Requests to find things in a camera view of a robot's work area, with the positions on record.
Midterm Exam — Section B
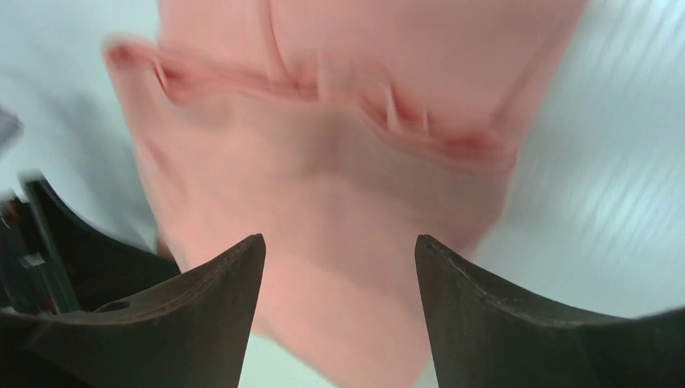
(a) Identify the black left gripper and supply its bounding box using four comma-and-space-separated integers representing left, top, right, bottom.
1, 178, 180, 314

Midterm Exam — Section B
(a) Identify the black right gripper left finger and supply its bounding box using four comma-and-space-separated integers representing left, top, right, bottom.
1, 234, 266, 387

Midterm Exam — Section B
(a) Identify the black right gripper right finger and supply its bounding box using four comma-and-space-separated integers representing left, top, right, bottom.
414, 235, 684, 388

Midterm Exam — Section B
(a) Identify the pink t-shirt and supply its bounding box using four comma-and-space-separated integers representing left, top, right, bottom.
104, 0, 586, 387

